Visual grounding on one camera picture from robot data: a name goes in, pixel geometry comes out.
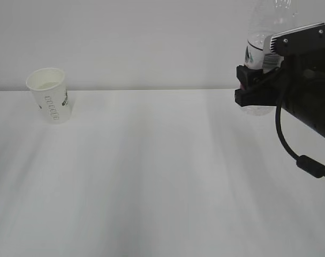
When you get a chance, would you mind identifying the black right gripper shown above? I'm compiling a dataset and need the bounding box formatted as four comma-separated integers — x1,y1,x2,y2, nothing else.
235,65,288,107

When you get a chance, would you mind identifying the clear plastic water bottle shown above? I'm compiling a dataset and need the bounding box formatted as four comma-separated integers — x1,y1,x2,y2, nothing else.
239,0,299,116

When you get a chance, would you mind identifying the white paper coffee cup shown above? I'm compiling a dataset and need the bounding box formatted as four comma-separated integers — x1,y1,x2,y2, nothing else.
26,67,72,124

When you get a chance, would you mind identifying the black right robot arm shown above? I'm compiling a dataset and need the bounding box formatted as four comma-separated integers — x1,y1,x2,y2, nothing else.
235,48,325,138

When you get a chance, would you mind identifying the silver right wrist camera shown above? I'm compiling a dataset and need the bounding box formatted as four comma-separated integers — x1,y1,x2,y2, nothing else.
263,22,325,57

